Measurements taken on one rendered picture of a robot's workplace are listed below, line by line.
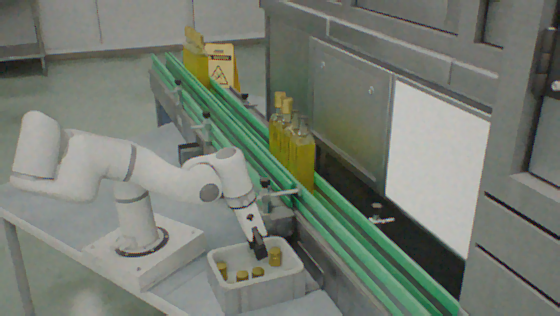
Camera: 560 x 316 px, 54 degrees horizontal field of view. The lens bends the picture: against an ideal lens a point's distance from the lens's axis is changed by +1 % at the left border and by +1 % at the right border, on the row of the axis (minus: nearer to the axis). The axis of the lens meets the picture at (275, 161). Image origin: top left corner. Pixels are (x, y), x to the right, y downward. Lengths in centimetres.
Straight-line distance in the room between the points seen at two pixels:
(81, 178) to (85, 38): 623
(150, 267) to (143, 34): 608
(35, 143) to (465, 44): 91
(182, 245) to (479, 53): 92
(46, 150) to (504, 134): 93
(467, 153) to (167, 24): 651
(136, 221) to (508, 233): 112
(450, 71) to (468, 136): 14
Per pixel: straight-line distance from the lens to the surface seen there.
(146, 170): 120
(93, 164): 118
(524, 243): 60
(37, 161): 125
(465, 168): 120
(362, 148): 154
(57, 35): 735
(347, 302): 139
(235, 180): 127
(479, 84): 115
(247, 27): 778
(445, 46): 125
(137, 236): 158
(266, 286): 141
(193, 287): 153
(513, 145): 58
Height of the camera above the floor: 167
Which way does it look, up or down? 24 degrees down
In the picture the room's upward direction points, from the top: straight up
